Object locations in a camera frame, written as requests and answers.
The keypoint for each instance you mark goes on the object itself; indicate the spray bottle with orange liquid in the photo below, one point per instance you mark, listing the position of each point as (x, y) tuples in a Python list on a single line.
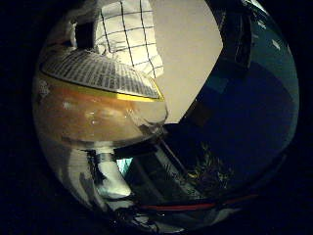
[(98, 114)]

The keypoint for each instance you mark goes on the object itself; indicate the white cloth with black grid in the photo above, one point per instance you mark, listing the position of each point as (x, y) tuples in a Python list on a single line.
[(130, 32)]

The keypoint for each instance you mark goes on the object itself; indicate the green leafy plant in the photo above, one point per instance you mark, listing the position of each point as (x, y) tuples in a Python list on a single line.
[(208, 173)]

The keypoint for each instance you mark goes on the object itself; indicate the black chair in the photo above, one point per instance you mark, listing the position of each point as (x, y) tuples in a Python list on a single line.
[(234, 36)]

